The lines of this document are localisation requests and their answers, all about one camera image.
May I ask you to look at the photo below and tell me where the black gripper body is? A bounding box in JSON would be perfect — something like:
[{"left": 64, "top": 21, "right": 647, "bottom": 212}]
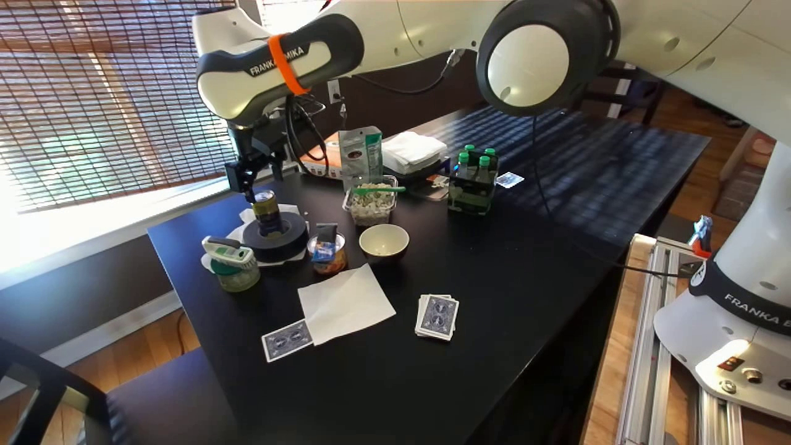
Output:
[{"left": 230, "top": 120, "right": 290, "bottom": 170}]

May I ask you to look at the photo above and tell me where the small yellow labelled can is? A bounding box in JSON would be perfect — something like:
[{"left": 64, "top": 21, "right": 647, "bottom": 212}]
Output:
[{"left": 249, "top": 190, "right": 282, "bottom": 225}]

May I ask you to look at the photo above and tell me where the orange cartoon eyes book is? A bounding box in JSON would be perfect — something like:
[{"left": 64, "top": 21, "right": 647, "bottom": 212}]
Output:
[{"left": 295, "top": 131, "right": 346, "bottom": 183}]

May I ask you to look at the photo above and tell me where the black tape roll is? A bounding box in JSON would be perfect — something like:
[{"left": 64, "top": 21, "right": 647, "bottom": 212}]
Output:
[{"left": 241, "top": 210, "right": 311, "bottom": 267}]

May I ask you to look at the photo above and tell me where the green white carton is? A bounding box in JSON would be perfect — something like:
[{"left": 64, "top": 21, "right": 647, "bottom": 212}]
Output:
[{"left": 337, "top": 123, "right": 387, "bottom": 190}]

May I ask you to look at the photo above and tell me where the small orange tin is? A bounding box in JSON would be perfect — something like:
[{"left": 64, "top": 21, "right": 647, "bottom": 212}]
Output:
[{"left": 308, "top": 236, "right": 351, "bottom": 279}]

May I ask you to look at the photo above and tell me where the cream ceramic bowl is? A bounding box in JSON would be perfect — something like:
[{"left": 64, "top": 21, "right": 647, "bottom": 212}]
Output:
[{"left": 357, "top": 224, "right": 414, "bottom": 264}]

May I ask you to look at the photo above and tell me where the white napkin stack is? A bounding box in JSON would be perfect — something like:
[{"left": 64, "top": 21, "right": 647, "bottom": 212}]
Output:
[{"left": 379, "top": 128, "right": 450, "bottom": 178}]

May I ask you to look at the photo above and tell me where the flat white napkin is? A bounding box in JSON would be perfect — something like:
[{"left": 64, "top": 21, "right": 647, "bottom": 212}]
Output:
[{"left": 295, "top": 262, "right": 399, "bottom": 350}]

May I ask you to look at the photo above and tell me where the bamboo window blind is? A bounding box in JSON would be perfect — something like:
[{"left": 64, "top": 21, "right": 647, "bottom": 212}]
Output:
[{"left": 0, "top": 0, "right": 242, "bottom": 215}]

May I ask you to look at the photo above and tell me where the single blue playing card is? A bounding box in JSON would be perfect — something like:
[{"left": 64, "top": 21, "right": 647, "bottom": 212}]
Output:
[{"left": 259, "top": 319, "right": 316, "bottom": 366}]

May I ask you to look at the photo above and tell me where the blue playing card deck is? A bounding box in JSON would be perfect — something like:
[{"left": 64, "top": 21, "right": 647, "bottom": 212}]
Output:
[{"left": 414, "top": 292, "right": 463, "bottom": 345}]

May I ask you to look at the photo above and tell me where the small white card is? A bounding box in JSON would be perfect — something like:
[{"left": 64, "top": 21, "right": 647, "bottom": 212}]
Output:
[{"left": 494, "top": 169, "right": 528, "bottom": 193}]

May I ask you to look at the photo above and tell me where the black wooden chair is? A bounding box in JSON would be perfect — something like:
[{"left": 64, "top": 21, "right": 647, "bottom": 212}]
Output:
[{"left": 0, "top": 337, "right": 242, "bottom": 445}]

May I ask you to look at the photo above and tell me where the dark wooden ladderback chair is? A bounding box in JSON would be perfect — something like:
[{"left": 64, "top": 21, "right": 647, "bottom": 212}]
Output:
[{"left": 577, "top": 58, "right": 665, "bottom": 126}]

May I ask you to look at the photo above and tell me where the red blue small tool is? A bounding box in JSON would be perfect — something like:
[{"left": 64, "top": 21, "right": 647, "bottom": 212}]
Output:
[{"left": 687, "top": 212, "right": 718, "bottom": 259}]

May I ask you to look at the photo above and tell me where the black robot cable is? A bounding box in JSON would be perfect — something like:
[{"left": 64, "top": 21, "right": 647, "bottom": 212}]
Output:
[{"left": 528, "top": 110, "right": 702, "bottom": 279}]

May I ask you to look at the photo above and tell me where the aluminium rail frame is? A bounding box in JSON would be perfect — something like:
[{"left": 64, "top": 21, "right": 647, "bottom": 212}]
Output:
[{"left": 615, "top": 233, "right": 750, "bottom": 445}]

